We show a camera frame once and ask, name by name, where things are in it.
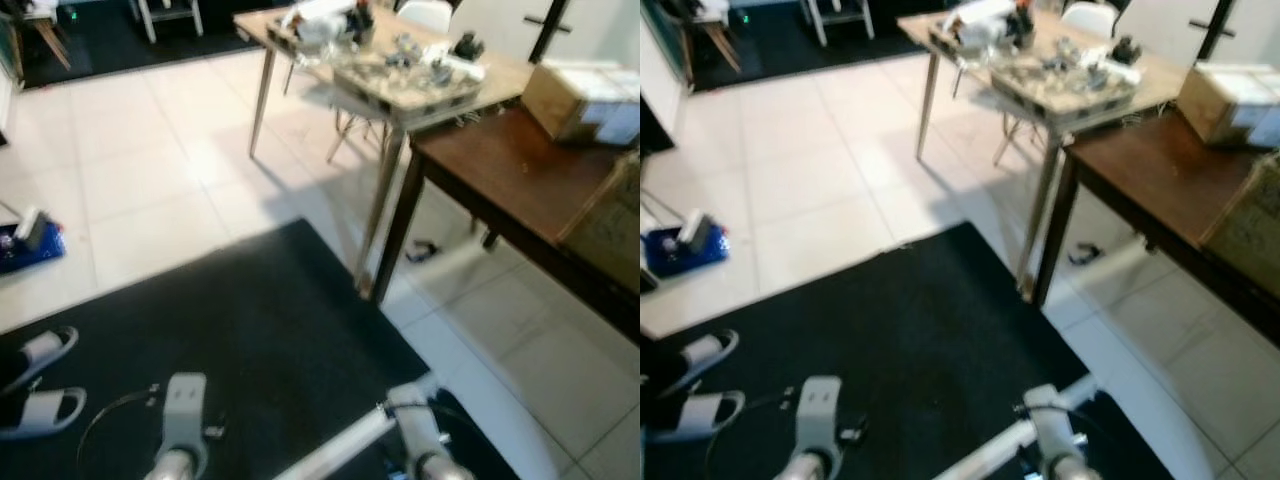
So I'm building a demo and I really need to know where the blue plastic tray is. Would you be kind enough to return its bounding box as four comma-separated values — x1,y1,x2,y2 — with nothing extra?
0,222,69,277
645,225,732,280

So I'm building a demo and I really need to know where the white stool frame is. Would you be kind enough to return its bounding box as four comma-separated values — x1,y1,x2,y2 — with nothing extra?
134,0,207,44
804,0,877,47

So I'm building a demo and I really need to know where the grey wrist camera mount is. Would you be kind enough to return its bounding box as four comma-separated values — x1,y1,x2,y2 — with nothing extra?
797,376,845,469
385,383,451,466
1020,384,1086,466
160,373,211,469

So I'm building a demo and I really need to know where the white roll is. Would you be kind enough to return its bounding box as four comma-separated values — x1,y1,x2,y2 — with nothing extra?
1100,58,1143,87
440,55,488,83

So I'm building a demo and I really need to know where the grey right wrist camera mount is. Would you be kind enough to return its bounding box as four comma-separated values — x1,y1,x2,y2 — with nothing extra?
385,383,451,466
1020,384,1086,466

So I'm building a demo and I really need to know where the black door frame post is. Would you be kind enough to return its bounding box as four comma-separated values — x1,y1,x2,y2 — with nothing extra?
1193,0,1239,62
526,0,574,64

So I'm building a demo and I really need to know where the black floor mat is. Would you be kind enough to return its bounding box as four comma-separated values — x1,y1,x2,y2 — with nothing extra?
0,218,521,480
640,222,1176,480

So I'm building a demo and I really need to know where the light wooden table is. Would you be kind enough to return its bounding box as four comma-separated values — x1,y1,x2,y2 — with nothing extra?
897,8,1193,301
233,5,541,301

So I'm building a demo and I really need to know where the dark brown wooden table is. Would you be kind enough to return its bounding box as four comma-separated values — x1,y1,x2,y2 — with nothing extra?
1030,108,1280,349
372,103,641,343

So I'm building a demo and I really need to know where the small closed cardboard box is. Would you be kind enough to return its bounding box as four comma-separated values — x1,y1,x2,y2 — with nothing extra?
1177,62,1280,150
520,60,641,149

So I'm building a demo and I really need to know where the small grey white device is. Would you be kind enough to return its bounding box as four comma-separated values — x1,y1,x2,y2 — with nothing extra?
680,209,717,250
14,206,57,251

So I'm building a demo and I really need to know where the black carpet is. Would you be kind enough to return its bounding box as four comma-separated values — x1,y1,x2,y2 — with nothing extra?
18,0,263,91
688,0,913,93

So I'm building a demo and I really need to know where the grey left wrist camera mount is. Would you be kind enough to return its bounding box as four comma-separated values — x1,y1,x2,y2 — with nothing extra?
160,373,211,469
797,376,845,469

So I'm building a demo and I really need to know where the grey white slipper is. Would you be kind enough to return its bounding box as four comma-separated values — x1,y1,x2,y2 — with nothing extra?
645,390,747,444
0,388,89,442
665,330,742,397
0,326,80,394

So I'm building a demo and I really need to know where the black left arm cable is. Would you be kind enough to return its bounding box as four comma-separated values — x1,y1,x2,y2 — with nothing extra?
75,384,163,473
705,388,801,480

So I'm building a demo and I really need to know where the large open cardboard box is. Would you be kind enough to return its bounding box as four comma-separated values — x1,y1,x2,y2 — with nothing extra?
557,153,641,293
1198,153,1280,298

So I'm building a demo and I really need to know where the wooden stand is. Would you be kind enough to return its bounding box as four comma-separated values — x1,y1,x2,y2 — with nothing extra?
690,0,743,74
18,0,73,72

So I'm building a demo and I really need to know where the white chair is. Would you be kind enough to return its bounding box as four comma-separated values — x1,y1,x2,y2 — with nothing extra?
396,0,454,37
1060,2,1120,41

